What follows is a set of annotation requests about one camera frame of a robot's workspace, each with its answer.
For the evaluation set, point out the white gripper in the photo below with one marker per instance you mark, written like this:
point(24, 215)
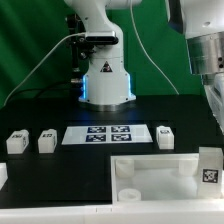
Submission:
point(214, 90)

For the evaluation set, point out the white square tabletop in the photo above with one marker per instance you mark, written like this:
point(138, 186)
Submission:
point(147, 178)

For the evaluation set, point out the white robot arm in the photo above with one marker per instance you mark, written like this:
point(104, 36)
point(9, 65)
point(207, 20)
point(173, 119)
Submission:
point(107, 84)

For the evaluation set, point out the white sheet with markers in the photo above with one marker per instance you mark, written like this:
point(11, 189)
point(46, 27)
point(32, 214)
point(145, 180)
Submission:
point(115, 134)

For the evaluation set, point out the white front fence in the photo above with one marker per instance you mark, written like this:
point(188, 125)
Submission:
point(174, 212)

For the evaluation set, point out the white left fence block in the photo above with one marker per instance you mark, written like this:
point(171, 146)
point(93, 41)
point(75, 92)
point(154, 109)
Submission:
point(3, 174)

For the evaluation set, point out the black camera on base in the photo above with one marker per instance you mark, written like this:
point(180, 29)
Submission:
point(102, 38)

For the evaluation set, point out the black camera stand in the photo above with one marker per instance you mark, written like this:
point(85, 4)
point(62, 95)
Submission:
point(75, 26)

